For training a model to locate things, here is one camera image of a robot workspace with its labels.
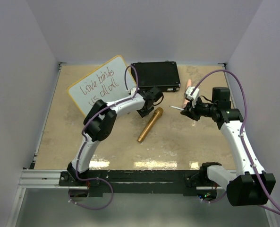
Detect yellow framed whiteboard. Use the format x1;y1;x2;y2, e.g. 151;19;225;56
67;55;136;116

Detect black hard case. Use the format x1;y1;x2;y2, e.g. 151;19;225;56
131;61;181;92

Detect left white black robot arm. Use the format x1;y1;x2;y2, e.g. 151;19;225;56
67;87;164;185

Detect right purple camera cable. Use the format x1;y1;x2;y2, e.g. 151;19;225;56
193;69;280;219

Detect red white marker pen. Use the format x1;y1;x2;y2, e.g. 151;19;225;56
169;105;184;111

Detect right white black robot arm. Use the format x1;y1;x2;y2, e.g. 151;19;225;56
181;86;276;206

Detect pink microphone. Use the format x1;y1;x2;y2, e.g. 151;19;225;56
183;79;193;106

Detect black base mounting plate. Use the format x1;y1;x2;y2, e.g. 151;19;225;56
59;170;215;197

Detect gold microphone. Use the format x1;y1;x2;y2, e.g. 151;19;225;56
137;107;164;143

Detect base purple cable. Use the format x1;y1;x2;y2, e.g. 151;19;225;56
200;186;228;204
68;177;114;210

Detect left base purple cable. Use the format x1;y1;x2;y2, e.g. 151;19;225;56
68;177;114;210

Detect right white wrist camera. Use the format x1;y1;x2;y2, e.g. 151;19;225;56
183;86;200;107

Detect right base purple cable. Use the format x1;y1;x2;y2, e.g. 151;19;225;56
200;186;228;204

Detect aluminium frame rails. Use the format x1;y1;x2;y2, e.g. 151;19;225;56
6;61;279;227

